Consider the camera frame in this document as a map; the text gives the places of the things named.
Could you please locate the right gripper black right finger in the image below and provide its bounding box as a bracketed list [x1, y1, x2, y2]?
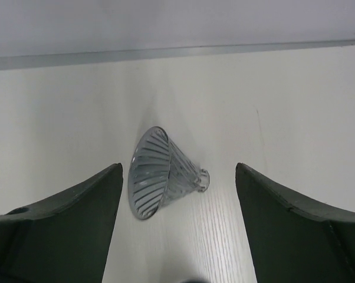
[235, 163, 355, 282]

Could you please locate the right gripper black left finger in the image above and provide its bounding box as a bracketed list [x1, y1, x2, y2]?
[0, 163, 123, 282]

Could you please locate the clear glass dripper cone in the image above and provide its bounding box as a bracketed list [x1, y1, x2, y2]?
[127, 126, 210, 221]

